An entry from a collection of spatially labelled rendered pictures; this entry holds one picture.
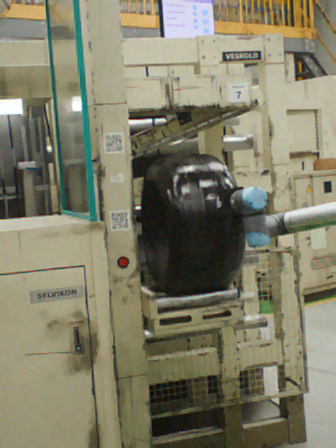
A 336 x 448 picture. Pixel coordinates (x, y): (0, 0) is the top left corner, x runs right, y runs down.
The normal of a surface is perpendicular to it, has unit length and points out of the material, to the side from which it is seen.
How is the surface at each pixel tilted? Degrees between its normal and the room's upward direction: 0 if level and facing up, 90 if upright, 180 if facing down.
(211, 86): 90
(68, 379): 90
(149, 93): 90
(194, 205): 71
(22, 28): 90
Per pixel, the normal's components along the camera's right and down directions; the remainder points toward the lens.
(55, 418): 0.28, 0.05
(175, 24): 0.62, 0.02
